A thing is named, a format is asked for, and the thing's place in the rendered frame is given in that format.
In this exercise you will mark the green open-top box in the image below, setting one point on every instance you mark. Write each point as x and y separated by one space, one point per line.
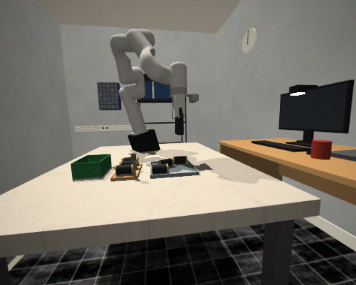
91 166

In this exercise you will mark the tan battery board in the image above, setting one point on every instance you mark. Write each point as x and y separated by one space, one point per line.
133 176

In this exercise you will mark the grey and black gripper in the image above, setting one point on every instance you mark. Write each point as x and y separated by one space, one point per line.
178 112

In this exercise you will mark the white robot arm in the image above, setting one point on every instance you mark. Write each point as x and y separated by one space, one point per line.
142 41

